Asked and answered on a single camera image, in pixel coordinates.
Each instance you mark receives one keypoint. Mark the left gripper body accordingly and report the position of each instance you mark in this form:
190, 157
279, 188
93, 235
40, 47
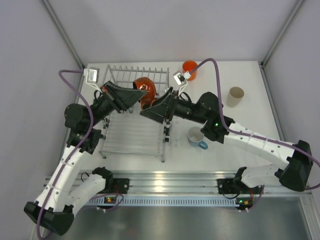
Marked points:
103, 106

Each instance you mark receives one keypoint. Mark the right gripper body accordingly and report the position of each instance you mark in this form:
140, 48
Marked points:
179, 109

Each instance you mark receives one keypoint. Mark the red cup white inside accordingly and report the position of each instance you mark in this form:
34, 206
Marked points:
146, 84

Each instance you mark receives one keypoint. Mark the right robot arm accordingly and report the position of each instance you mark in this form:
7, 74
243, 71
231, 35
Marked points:
289, 165

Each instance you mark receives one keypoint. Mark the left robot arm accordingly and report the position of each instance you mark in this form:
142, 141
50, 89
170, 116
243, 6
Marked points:
56, 207

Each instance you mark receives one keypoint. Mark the blue mug white inside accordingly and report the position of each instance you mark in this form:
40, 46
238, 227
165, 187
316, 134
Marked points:
196, 138

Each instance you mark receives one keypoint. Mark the clear hook lower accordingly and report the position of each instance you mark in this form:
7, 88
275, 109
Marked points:
172, 142

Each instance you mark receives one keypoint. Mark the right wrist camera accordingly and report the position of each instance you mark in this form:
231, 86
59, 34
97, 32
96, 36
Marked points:
181, 79

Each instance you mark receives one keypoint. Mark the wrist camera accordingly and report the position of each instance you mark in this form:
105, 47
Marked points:
181, 79
91, 77

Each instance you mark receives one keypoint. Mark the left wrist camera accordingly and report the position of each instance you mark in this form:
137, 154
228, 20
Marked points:
91, 77

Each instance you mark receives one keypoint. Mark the white wire dish rack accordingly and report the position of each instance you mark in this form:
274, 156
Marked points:
130, 133

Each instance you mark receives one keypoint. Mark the orange mug black handle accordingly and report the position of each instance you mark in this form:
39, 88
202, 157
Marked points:
189, 66

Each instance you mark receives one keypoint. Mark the beige handleless cup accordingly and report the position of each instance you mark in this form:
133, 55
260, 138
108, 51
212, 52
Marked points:
234, 97

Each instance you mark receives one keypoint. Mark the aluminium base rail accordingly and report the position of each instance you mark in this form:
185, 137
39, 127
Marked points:
173, 183

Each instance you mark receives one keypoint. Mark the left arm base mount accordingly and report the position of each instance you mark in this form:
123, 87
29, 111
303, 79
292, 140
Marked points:
115, 186

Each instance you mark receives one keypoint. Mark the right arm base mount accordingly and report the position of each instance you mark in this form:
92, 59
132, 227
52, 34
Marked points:
235, 186

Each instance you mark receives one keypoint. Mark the slotted cable duct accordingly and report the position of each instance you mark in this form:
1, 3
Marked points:
167, 201

